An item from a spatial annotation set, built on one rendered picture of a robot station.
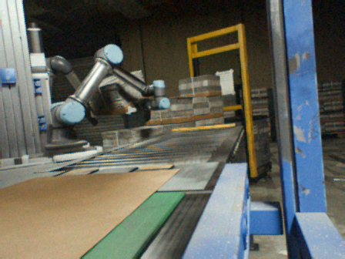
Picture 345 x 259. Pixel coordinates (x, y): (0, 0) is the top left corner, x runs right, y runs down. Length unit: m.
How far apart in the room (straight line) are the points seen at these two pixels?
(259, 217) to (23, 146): 1.59
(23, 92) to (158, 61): 7.95
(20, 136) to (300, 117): 1.68
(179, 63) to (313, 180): 9.03
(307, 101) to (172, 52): 9.10
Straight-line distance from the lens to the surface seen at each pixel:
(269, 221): 0.75
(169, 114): 2.87
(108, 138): 2.60
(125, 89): 2.29
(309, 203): 0.72
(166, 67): 9.71
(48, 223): 0.47
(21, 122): 2.06
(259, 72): 9.34
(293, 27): 0.70
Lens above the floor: 0.93
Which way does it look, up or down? 3 degrees down
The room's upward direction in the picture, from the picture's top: 6 degrees counter-clockwise
